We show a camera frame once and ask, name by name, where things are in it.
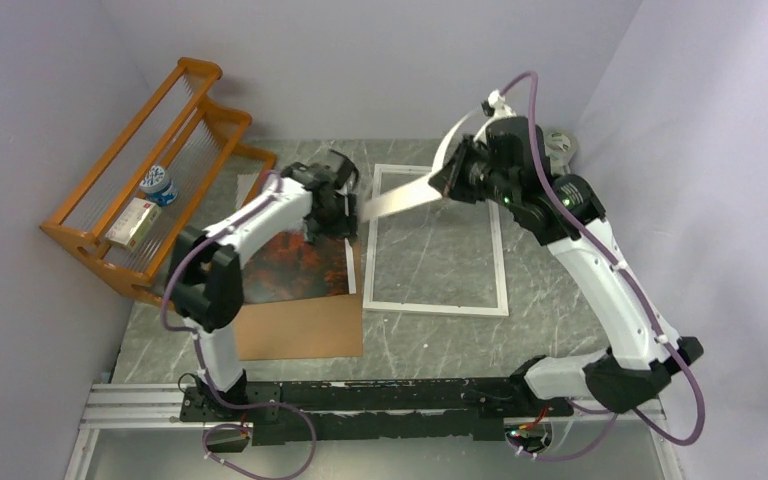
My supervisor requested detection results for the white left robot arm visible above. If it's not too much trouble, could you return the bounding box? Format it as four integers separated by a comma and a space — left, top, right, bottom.
161, 150, 360, 420

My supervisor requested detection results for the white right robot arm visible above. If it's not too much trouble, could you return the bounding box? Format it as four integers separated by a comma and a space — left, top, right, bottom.
429, 116, 704, 415

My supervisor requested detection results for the white picture frame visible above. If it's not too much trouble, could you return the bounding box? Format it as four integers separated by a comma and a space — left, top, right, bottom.
363, 200, 510, 317

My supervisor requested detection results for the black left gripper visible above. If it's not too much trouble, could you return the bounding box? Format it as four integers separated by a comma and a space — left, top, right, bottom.
303, 193, 356, 249

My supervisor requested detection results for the brown frame backing board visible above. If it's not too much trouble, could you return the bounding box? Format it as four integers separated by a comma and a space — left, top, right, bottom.
233, 241, 363, 361

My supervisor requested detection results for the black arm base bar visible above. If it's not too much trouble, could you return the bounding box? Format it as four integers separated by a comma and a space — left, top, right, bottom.
179, 377, 573, 446

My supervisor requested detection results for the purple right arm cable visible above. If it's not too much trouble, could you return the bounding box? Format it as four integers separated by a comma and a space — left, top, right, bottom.
497, 70, 707, 464

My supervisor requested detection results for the white red small box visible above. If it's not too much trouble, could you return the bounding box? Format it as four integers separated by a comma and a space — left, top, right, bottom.
105, 197, 162, 252

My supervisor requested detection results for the orange wooden rack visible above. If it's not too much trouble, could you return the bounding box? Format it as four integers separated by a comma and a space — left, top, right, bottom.
40, 57, 277, 305

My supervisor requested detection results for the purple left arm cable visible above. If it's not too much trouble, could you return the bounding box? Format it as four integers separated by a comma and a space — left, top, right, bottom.
159, 170, 319, 480

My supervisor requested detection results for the blue white round tin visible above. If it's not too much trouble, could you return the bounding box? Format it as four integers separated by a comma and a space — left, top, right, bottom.
139, 165, 178, 207

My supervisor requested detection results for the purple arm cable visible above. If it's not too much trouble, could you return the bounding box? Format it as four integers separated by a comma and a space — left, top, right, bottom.
159, 170, 319, 480
497, 70, 707, 464

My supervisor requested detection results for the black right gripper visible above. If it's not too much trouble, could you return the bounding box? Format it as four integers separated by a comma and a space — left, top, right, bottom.
429, 132, 519, 208

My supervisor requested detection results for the white paper mat sheet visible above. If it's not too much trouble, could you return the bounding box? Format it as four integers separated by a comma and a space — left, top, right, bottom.
359, 108, 480, 222

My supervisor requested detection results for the aluminium rail frame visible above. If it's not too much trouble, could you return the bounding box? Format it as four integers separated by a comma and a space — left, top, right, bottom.
62, 165, 687, 480

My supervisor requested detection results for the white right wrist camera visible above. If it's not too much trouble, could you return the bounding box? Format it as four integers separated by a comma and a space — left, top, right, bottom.
480, 90, 517, 119

